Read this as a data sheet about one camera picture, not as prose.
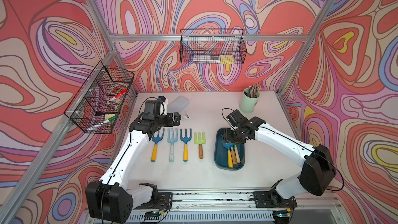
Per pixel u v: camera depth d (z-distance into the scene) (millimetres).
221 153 969
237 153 867
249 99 986
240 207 734
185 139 955
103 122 702
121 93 764
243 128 602
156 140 936
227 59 908
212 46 959
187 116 1038
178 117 704
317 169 412
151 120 581
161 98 703
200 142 934
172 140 949
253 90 984
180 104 1113
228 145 905
